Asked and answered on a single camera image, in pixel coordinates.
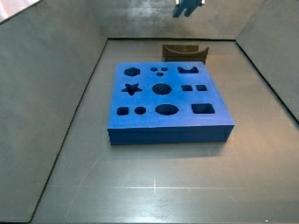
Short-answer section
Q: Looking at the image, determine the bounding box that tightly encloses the light blue square-circle object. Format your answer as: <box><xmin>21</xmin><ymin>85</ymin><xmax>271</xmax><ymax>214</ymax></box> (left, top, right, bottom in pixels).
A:
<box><xmin>172</xmin><ymin>0</ymin><xmax>206</xmax><ymax>18</ymax></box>

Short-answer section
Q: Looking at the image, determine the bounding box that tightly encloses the black curved fixture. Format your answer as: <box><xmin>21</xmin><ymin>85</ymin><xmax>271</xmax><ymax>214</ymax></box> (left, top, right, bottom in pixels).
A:
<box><xmin>163</xmin><ymin>45</ymin><xmax>210</xmax><ymax>63</ymax></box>

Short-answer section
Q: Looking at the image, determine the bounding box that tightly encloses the blue foam shape tray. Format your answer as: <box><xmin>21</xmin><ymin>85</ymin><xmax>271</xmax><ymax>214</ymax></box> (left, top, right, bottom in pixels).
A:
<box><xmin>107</xmin><ymin>61</ymin><xmax>235</xmax><ymax>145</ymax></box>

